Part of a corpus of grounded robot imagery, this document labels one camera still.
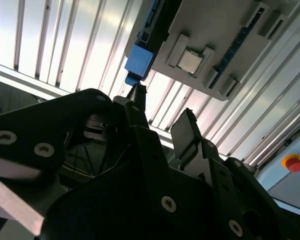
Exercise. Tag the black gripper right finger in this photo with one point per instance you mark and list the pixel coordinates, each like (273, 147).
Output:
(230, 190)

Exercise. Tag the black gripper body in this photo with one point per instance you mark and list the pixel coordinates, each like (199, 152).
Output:
(110, 205)

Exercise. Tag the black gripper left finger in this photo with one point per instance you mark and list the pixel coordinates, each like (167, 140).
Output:
(40, 125)

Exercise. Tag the hard disk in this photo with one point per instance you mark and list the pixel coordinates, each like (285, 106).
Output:
(140, 60)

